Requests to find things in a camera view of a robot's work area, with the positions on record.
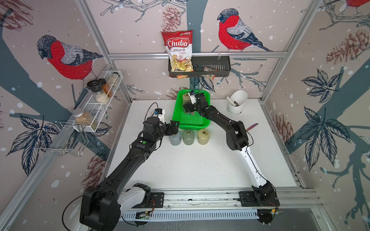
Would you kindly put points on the grey-blue tea canister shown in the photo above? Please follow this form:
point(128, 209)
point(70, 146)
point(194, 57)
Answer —
point(175, 139)

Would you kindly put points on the purple wooden spatula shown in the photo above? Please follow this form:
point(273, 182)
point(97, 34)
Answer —
point(252, 126)

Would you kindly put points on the black wall basket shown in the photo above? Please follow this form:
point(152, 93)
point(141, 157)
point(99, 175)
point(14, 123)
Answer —
point(221, 63)

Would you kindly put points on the orange spice bottle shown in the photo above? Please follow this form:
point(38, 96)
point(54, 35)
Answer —
point(106, 87)

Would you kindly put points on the beige tea canister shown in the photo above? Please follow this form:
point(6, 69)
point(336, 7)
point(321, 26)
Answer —
point(203, 136)

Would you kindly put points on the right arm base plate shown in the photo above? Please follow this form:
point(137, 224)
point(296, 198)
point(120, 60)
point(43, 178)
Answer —
point(248, 199)

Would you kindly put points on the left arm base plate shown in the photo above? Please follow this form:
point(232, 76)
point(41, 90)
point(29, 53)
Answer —
point(154, 200)

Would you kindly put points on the white wire spice rack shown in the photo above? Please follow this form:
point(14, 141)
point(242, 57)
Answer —
point(81, 136)

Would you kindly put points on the black lid spice jar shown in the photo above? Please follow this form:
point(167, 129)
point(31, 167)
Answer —
point(100, 96)

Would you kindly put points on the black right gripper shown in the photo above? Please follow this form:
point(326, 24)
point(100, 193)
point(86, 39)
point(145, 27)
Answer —
point(188, 106)

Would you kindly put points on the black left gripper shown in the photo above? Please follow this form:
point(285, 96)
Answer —
point(175, 129)

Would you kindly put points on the white utensil holder cup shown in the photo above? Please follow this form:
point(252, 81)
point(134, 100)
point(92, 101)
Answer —
point(240, 97)

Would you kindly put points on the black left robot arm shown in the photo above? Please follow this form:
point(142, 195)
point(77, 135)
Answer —
point(101, 207)

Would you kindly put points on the pale spice jar rear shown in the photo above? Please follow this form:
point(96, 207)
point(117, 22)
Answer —
point(113, 80)

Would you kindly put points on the small snack packet in basket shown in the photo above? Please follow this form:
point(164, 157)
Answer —
point(209, 69)

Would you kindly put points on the red cassava chips bag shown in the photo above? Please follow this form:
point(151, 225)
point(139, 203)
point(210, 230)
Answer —
point(179, 48)

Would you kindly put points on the green tea canister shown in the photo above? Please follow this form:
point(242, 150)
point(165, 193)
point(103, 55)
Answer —
point(188, 137)
point(186, 100)

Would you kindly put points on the green plastic basket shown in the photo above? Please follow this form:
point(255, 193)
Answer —
point(188, 121)

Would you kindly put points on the silver lid spice jar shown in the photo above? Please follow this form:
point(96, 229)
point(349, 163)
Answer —
point(82, 117)

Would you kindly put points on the clear plastic cup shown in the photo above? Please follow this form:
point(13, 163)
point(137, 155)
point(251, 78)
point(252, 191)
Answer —
point(157, 112)

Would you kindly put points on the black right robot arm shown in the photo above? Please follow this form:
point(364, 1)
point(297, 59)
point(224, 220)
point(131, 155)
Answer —
point(264, 192)

